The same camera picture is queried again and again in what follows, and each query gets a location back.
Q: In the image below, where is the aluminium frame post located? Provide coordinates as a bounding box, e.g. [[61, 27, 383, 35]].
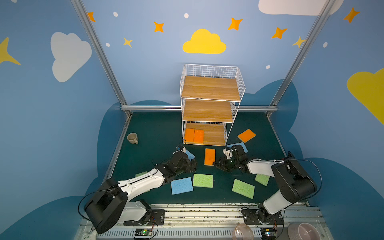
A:
[[266, 0, 336, 119], [71, 0, 127, 106]]

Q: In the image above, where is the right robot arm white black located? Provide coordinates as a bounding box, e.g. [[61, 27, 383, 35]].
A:
[[213, 146, 318, 221]]

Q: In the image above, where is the green sponge front centre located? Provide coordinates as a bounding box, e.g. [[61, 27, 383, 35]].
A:
[[193, 174, 214, 188]]

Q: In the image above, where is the pink bowl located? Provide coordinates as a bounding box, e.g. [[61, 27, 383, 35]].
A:
[[288, 223, 321, 240]]

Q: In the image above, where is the aluminium frame post right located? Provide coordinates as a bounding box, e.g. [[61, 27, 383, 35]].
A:
[[266, 0, 336, 119]]

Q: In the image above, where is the beige ceramic mug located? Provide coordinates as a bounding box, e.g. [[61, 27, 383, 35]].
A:
[[127, 133, 139, 145]]

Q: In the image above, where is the clear plastic bowl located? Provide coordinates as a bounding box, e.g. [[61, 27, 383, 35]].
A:
[[232, 224, 254, 240]]

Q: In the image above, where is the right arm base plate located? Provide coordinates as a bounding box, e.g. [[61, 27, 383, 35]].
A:
[[240, 207, 284, 225]]

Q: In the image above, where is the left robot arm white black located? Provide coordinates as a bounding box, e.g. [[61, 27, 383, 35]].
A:
[[84, 151, 197, 234]]

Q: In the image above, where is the green sponge far right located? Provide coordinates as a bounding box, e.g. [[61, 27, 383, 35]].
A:
[[255, 174, 270, 187]]

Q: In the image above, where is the white wire three-tier shelf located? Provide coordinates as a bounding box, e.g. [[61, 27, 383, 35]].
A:
[[180, 64, 246, 146]]

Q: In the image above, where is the aluminium frame post left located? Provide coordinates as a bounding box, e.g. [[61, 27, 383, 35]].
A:
[[71, 0, 127, 106]]

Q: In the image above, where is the aluminium frame rail back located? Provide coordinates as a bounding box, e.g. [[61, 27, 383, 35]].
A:
[[121, 105, 278, 112]]

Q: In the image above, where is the blue sponge front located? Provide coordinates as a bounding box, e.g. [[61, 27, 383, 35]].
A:
[[171, 177, 194, 195]]

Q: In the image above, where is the green sponge front right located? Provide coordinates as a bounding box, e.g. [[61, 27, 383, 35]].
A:
[[232, 179, 255, 199]]

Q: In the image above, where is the green sponge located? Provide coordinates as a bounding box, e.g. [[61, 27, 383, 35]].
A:
[[255, 174, 270, 187], [135, 171, 148, 178], [232, 179, 255, 199], [193, 174, 214, 188]]

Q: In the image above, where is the orange sponge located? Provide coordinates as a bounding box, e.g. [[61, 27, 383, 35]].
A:
[[238, 129, 256, 143], [194, 129, 205, 144], [184, 128, 195, 144], [204, 149, 216, 166]]

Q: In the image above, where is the green sponge far left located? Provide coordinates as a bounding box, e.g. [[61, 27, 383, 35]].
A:
[[135, 171, 148, 178]]

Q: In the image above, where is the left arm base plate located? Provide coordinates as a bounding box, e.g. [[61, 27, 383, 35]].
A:
[[123, 210, 165, 226]]

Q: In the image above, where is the blue sponge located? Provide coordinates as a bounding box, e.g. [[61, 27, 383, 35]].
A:
[[227, 142, 248, 153], [185, 150, 195, 161], [171, 177, 194, 195]]

